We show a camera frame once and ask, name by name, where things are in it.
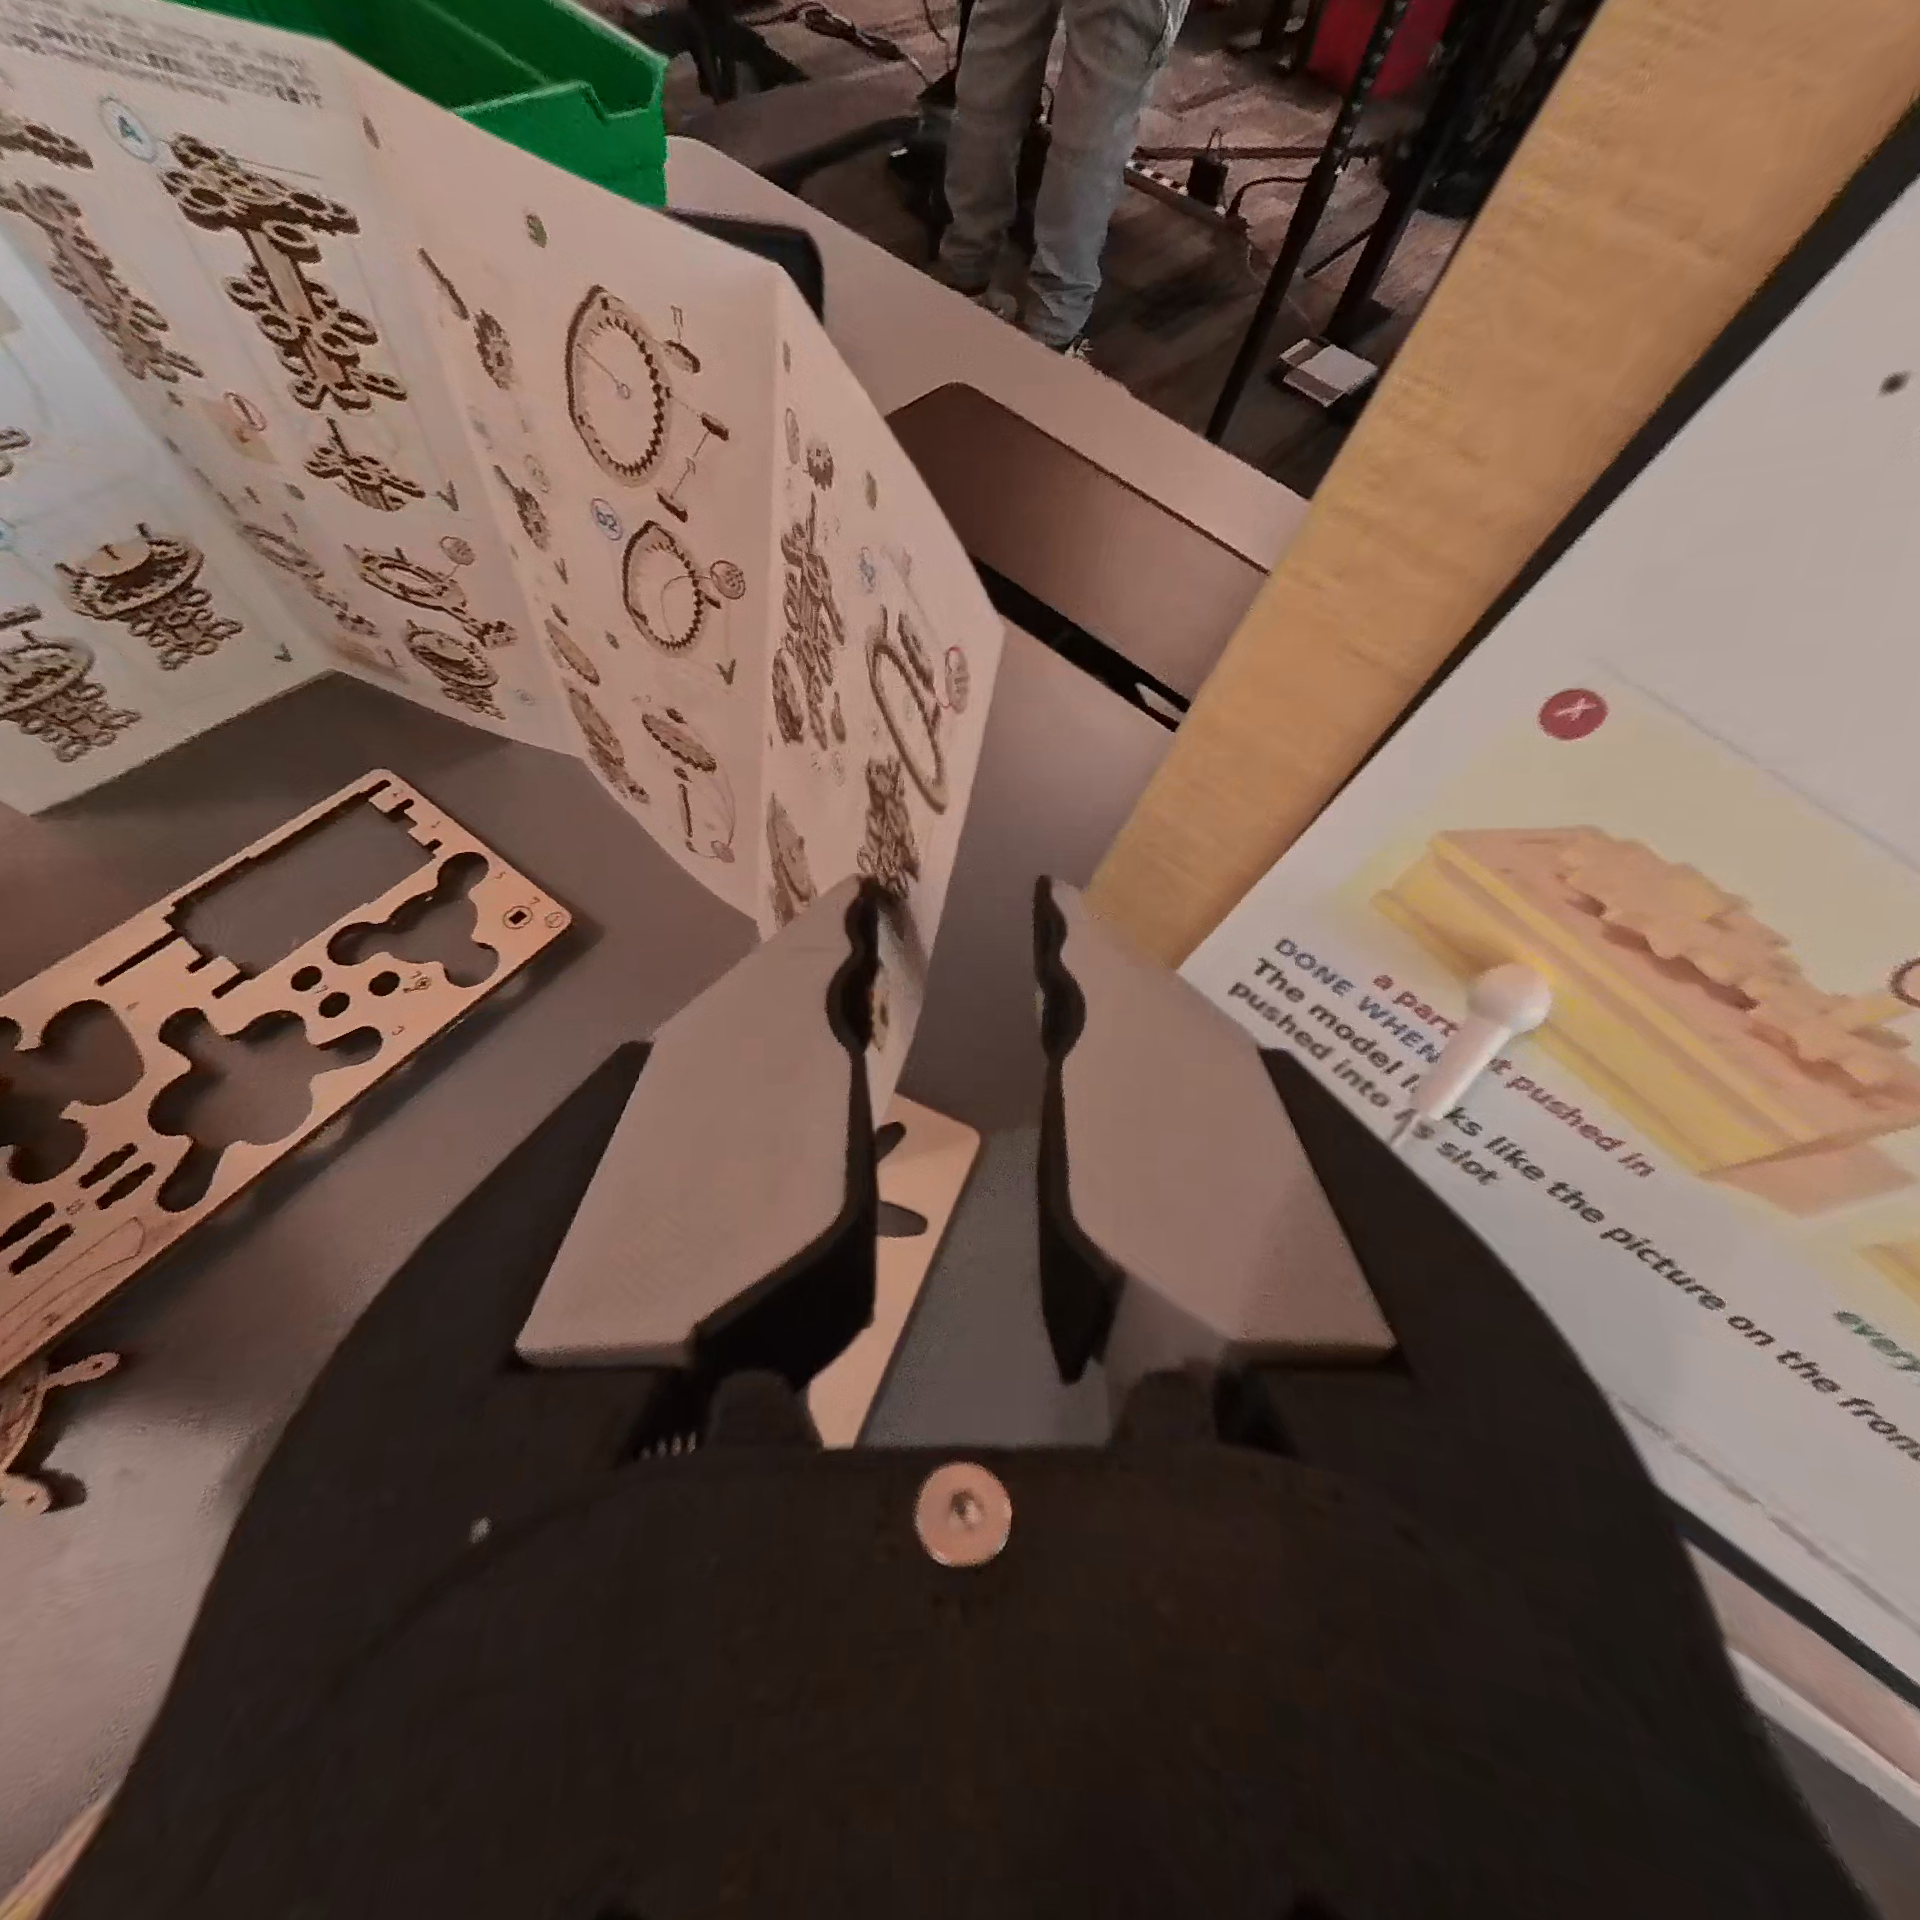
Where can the brown chair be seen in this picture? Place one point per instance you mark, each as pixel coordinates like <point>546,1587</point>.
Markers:
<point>1095,524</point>

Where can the green plastic bin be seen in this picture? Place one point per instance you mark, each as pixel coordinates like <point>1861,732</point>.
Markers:
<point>570,121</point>

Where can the wooden sheet with cutouts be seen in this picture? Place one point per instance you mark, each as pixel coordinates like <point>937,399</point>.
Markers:
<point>534,915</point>

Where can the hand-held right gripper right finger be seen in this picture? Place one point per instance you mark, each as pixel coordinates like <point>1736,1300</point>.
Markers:
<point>1201,1186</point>

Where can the wooden gear model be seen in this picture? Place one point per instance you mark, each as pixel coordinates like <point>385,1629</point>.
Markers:
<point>30,1426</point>

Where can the black metal stand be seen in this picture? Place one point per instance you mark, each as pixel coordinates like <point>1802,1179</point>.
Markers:
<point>1319,195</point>

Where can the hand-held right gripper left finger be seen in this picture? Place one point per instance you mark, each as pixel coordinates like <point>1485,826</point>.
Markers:
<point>704,1172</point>

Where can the wooden book stand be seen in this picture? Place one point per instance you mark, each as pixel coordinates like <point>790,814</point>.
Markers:
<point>1501,451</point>

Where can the folded instruction leaflet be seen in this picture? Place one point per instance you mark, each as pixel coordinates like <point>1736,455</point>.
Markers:
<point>450,451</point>

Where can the printed instruction page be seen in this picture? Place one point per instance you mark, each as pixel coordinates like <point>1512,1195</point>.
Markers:
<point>1724,601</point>

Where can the grey foot pedal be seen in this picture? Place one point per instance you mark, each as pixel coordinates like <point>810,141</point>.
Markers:
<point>1324,374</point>

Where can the wavy wooden sheet fragment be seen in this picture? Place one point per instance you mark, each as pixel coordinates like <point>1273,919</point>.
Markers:
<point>937,1155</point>

